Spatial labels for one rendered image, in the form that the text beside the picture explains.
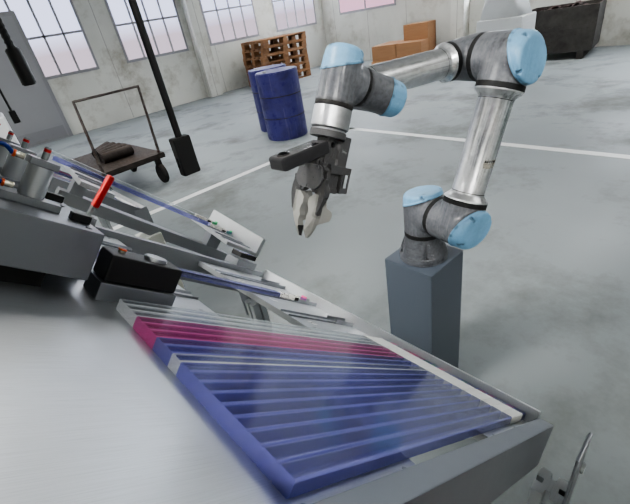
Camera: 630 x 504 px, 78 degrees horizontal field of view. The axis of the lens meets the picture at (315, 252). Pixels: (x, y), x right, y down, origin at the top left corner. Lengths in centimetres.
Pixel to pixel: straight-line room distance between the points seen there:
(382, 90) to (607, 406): 131
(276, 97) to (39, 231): 463
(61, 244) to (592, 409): 160
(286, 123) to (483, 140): 408
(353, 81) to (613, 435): 135
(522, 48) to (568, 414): 116
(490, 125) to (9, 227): 97
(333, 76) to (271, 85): 419
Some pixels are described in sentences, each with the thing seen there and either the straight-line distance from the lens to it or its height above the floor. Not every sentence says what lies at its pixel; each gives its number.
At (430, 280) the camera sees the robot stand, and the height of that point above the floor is 54.
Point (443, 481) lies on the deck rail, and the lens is 31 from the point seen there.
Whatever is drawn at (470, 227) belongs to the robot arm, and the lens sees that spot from 109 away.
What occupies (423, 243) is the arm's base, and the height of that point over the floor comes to 63.
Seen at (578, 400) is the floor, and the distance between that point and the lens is 170.
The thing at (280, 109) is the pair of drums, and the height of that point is 38.
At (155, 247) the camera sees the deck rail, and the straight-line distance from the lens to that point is 85.
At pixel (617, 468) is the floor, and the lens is 158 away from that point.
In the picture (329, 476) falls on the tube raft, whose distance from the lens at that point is 25.
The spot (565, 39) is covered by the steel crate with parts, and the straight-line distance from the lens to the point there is 811.
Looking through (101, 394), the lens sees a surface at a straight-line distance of 27.
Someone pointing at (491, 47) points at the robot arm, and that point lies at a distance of 111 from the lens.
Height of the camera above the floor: 127
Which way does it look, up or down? 31 degrees down
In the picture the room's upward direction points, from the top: 11 degrees counter-clockwise
